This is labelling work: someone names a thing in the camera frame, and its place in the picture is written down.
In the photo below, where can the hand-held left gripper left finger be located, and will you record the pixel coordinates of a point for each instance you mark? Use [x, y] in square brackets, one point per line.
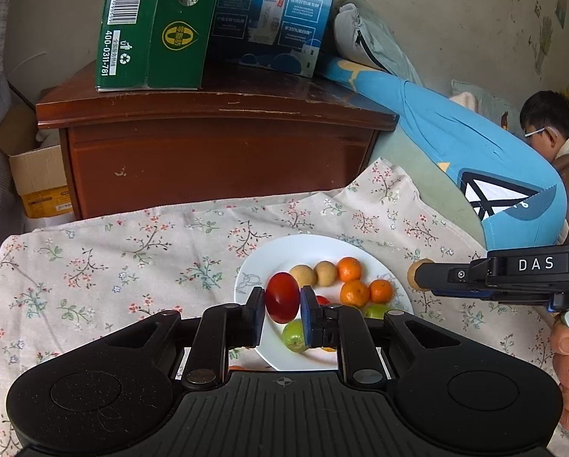
[255, 316]

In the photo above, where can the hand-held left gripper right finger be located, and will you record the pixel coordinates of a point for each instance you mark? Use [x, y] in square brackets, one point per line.
[307, 316]

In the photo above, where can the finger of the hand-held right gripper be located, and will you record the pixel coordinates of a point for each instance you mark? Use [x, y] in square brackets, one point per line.
[456, 276]

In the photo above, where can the red cherry tomato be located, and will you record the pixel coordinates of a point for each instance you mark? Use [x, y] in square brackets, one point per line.
[282, 297]
[321, 301]

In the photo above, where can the green jujube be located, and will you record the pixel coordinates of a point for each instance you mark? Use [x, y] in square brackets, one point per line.
[296, 335]
[375, 311]

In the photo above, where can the tangerine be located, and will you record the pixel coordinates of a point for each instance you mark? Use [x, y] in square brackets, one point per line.
[354, 293]
[349, 269]
[329, 348]
[381, 290]
[239, 368]

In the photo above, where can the brown longan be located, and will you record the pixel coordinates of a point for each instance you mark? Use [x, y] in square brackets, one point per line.
[303, 273]
[414, 276]
[325, 272]

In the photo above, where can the white plate with rose print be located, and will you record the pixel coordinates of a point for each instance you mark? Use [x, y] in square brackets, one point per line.
[275, 257]

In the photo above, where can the blue cushion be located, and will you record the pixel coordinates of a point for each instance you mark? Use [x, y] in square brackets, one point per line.
[456, 143]

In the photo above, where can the floral tablecloth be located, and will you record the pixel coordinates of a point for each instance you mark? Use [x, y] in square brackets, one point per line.
[122, 257]

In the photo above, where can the brown wooden nightstand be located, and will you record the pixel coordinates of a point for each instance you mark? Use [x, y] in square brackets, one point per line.
[218, 152]

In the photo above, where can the cardboard box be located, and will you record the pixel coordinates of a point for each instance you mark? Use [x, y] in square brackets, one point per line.
[37, 176]

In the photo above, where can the blue carton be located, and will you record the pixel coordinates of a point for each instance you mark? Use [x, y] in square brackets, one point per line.
[270, 14]

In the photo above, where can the green carton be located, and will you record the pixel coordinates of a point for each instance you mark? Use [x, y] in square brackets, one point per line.
[170, 24]

